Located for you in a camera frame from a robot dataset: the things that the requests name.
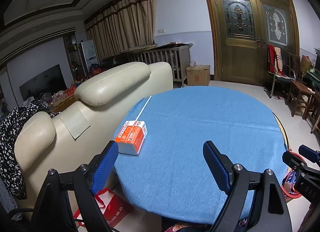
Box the blue round tablecloth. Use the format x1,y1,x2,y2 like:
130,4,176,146
114,86,287,224

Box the white standing board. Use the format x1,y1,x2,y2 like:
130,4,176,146
80,40,99,70

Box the orange white tissue box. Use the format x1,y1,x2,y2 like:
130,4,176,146
114,120,148,156

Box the wooden chair with red clothes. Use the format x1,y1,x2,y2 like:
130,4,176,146
264,44,296,99

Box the cream leather sofa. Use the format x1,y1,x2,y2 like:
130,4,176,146
17,62,173,208

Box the white plastic stick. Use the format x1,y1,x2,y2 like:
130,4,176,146
135,95,152,121

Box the beige striped curtains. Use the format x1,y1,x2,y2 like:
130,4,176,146
84,0,156,60

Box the dark wooden stool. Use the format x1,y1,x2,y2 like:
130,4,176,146
285,52,316,118

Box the red white paper bag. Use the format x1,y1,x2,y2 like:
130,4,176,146
73,187,135,229

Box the black white floral garment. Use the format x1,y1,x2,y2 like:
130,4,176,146
1,100,59,200

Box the grey wooden crib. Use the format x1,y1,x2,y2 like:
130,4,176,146
120,42,191,87

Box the black wall television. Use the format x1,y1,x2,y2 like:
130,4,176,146
20,64,67,101

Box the brown wooden double door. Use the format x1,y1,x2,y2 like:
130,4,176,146
206,0,299,86

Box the cardboard box by wall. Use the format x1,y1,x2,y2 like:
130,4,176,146
186,65,210,86

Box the red plastic mesh basket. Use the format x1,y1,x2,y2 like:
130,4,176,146
281,168,301,203

